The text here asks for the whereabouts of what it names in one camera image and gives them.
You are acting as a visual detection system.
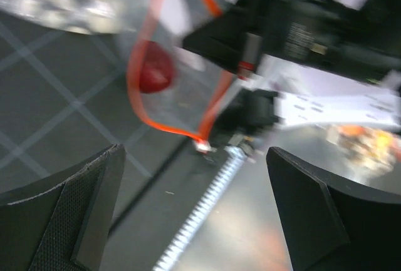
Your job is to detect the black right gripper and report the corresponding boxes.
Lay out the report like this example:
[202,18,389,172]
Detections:
[182,0,400,80]

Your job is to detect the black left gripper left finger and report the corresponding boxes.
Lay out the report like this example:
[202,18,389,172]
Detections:
[1,145,126,270]

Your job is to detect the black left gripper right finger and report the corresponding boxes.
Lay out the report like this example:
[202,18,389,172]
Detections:
[266,147,400,270]

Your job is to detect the dark red plum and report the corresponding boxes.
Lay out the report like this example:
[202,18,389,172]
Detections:
[139,41,175,94]

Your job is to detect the orange zipper clear bag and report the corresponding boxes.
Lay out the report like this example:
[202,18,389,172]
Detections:
[117,0,232,153]

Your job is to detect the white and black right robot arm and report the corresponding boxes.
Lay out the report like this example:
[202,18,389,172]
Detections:
[182,0,400,132]

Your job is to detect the black cutting mat with grid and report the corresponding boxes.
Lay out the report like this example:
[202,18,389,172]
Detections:
[0,11,220,231]

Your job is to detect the slotted white cable duct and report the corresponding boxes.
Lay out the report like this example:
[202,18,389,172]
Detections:
[152,146,246,271]

